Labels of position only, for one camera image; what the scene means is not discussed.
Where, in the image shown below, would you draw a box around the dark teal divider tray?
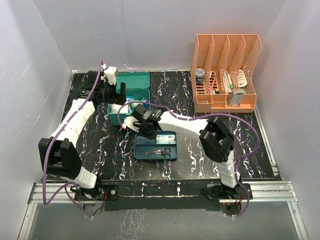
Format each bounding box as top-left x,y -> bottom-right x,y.
134,130 -> 178,162

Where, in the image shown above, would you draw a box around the white grey device box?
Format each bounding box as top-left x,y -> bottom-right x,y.
227,88 -> 246,107

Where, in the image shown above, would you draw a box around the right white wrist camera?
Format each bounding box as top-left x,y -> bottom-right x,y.
120,116 -> 140,133

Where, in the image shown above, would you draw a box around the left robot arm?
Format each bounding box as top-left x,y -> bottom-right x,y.
38,66 -> 127,200

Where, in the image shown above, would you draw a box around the white blister card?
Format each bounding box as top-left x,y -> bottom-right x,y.
236,69 -> 248,88

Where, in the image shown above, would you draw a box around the green medicine kit box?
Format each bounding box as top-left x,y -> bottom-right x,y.
107,72 -> 151,126

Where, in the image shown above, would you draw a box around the blue lid round jar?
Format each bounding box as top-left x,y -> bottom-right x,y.
195,68 -> 206,84

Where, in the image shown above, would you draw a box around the white gauze pad package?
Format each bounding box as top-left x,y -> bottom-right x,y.
110,104 -> 130,114

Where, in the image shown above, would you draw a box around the white tube packages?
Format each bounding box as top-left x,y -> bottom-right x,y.
223,70 -> 234,94

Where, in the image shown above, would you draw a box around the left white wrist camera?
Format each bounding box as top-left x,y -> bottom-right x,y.
101,63 -> 118,86

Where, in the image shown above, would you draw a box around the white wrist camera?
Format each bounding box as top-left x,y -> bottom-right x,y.
101,63 -> 118,86
120,116 -> 140,133

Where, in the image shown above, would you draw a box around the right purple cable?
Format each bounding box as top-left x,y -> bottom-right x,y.
116,101 -> 261,217

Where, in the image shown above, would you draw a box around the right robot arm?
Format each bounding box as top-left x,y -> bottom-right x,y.
123,104 -> 241,200

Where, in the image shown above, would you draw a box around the orange file organizer rack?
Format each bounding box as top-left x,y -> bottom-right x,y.
190,34 -> 262,113

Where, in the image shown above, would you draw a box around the purple cable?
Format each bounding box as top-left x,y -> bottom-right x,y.
41,58 -> 105,218
116,101 -> 261,217

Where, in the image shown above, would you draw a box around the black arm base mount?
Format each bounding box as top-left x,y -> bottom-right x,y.
70,179 -> 253,212

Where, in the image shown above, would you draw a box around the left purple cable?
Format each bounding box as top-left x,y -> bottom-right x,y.
41,58 -> 105,218

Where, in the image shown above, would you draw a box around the aluminium frame rail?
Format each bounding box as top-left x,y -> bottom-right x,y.
18,180 -> 309,240

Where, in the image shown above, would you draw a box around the black handled scissors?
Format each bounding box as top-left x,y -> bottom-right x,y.
142,147 -> 171,158

